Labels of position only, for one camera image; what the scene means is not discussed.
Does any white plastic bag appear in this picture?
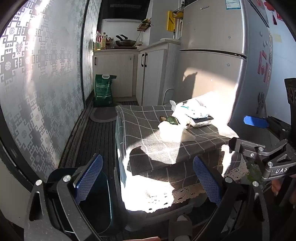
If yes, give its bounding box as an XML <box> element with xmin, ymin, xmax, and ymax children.
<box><xmin>170</xmin><ymin>100</ymin><xmax>207</xmax><ymax>121</ymax></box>

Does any white curved plastic object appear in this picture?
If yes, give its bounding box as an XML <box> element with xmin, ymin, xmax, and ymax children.
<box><xmin>163</xmin><ymin>88</ymin><xmax>175</xmax><ymax>105</ymax></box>

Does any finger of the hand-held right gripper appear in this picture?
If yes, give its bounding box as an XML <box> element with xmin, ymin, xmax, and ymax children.
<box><xmin>228</xmin><ymin>137</ymin><xmax>296</xmax><ymax>163</ymax></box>
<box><xmin>243</xmin><ymin>115</ymin><xmax>289</xmax><ymax>139</ymax></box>

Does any black range hood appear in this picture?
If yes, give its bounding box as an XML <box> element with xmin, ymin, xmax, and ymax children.
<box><xmin>98</xmin><ymin>0</ymin><xmax>151</xmax><ymax>21</ymax></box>

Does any green printed bag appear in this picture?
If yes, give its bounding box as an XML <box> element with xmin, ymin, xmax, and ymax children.
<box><xmin>94</xmin><ymin>74</ymin><xmax>117</xmax><ymax>107</ymax></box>

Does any white two-door kitchen cabinet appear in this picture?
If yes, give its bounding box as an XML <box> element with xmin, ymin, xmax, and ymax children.
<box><xmin>136</xmin><ymin>38</ymin><xmax>181</xmax><ymax>106</ymax></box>

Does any red fridge decoration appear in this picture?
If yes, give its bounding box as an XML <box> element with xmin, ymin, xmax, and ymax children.
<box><xmin>259</xmin><ymin>51</ymin><xmax>272</xmax><ymax>86</ymax></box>

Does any silver refrigerator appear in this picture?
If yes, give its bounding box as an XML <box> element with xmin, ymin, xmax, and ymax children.
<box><xmin>174</xmin><ymin>0</ymin><xmax>274</xmax><ymax>130</ymax></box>

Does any patterned glass sliding door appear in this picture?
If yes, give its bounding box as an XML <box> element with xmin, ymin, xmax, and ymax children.
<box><xmin>0</xmin><ymin>0</ymin><xmax>102</xmax><ymax>193</ymax></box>

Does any dark wok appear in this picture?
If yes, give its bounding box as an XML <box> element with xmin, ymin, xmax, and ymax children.
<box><xmin>115</xmin><ymin>35</ymin><xmax>137</xmax><ymax>47</ymax></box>

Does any oval grey floor mat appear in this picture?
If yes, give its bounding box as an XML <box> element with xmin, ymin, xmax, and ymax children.
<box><xmin>89</xmin><ymin>107</ymin><xmax>117</xmax><ymax>122</ymax></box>

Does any grey checked tablecloth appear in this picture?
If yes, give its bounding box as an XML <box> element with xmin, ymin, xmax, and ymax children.
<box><xmin>115</xmin><ymin>100</ymin><xmax>241</xmax><ymax>186</ymax></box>

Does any green wrapper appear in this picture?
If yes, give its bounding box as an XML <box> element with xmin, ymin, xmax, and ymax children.
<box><xmin>246</xmin><ymin>162</ymin><xmax>263</xmax><ymax>182</ymax></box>

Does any white single-door kitchen cabinet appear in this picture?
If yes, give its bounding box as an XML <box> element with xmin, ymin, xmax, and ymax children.
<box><xmin>92</xmin><ymin>49</ymin><xmax>140</xmax><ymax>98</ymax></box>

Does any person's right hand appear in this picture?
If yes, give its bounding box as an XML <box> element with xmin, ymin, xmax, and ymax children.
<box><xmin>271</xmin><ymin>179</ymin><xmax>282</xmax><ymax>197</ymax></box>

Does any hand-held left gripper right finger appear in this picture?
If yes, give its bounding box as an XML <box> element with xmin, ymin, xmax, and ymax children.
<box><xmin>193</xmin><ymin>156</ymin><xmax>273</xmax><ymax>241</ymax></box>

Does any black wire basket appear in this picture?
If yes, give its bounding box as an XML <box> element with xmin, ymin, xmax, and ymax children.
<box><xmin>171</xmin><ymin>7</ymin><xmax>184</xmax><ymax>20</ymax></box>

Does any striped dark floor carpet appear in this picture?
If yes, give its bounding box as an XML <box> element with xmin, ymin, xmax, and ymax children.
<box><xmin>58</xmin><ymin>101</ymin><xmax>139</xmax><ymax>176</ymax></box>

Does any white crumpled tissue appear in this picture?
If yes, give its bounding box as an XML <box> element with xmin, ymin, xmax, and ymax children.
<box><xmin>158</xmin><ymin>120</ymin><xmax>183</xmax><ymax>140</ymax></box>

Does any dark green trash bin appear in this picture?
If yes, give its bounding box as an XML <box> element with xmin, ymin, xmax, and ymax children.
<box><xmin>46</xmin><ymin>167</ymin><xmax>114</xmax><ymax>234</ymax></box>

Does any black wire spice rack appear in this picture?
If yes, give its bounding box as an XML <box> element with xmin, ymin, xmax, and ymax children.
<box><xmin>137</xmin><ymin>20</ymin><xmax>152</xmax><ymax>32</ymax></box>

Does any white lace cloth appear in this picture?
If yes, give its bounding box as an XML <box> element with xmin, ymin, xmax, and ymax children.
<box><xmin>143</xmin><ymin>158</ymin><xmax>250</xmax><ymax>212</ymax></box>

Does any yellow wall holder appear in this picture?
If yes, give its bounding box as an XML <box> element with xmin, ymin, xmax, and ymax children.
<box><xmin>167</xmin><ymin>11</ymin><xmax>178</xmax><ymax>32</ymax></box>

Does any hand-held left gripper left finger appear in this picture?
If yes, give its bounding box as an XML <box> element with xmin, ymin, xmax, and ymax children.
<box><xmin>24</xmin><ymin>153</ymin><xmax>103</xmax><ymax>241</ymax></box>

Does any white tray with dark pack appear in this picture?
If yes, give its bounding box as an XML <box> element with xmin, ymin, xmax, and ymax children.
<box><xmin>186</xmin><ymin>115</ymin><xmax>214</xmax><ymax>128</ymax></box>

